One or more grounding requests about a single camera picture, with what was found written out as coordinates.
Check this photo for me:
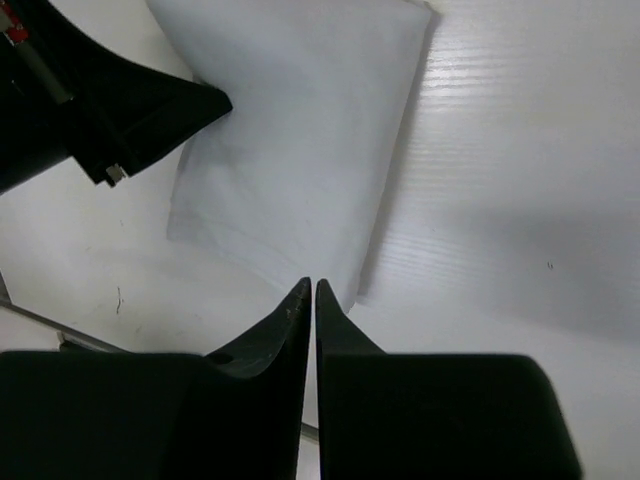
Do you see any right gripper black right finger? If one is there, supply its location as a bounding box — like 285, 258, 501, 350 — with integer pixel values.
315, 280, 583, 479

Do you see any white skirt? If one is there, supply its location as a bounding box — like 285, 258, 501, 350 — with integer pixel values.
148, 1, 431, 310

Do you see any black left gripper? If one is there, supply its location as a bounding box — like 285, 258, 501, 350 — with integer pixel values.
1, 1, 232, 193

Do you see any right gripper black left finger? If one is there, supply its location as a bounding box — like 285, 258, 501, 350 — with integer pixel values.
1, 278, 311, 479

